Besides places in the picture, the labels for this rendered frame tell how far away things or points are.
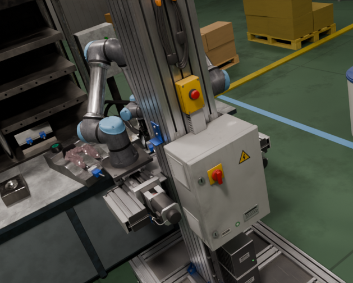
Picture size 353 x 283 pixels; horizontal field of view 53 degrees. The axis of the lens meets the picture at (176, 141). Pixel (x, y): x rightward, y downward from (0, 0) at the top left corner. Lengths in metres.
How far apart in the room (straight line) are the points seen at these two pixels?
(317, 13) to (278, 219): 4.03
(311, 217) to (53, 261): 1.81
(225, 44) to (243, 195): 4.26
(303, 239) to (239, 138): 1.38
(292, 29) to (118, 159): 4.49
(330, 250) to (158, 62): 1.75
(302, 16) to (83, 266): 4.72
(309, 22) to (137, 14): 4.92
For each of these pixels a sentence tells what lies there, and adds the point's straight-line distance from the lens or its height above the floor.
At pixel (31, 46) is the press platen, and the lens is 2.89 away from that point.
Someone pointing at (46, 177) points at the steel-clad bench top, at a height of 0.80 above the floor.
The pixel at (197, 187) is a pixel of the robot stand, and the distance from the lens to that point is 1.38.
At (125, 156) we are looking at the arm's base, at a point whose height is 1.09.
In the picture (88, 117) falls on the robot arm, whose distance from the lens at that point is 1.84.
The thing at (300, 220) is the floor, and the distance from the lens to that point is 2.78.
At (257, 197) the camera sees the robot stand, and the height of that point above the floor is 0.90.
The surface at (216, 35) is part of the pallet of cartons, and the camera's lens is 5.50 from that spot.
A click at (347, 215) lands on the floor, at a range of 2.83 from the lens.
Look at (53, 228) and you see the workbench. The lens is 2.42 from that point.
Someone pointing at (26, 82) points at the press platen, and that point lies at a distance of 2.90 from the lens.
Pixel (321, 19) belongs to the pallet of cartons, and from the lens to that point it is 6.24.
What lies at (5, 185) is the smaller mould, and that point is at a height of 0.87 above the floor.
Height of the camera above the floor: 1.96
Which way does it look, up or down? 29 degrees down
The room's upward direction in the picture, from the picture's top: 16 degrees counter-clockwise
